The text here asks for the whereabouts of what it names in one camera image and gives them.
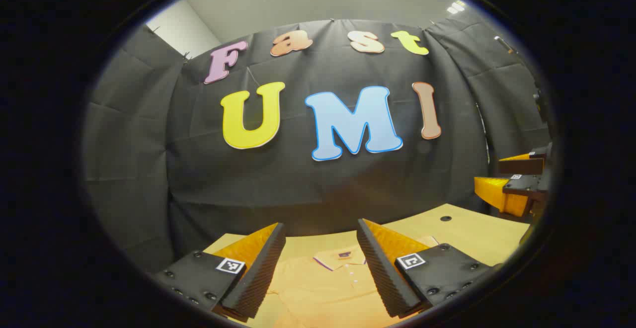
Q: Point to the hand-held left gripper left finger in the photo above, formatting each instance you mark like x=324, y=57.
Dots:
x=258, y=278

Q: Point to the small ceiling light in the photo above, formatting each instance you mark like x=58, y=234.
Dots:
x=456, y=7

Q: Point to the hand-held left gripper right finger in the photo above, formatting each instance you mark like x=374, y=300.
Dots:
x=382, y=278

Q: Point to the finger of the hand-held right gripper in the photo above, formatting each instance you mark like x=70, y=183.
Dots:
x=526, y=185
x=521, y=166

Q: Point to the black backdrop cloth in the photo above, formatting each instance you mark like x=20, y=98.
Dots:
x=278, y=184

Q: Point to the orange T-shirt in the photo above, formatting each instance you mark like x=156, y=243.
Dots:
x=323, y=293

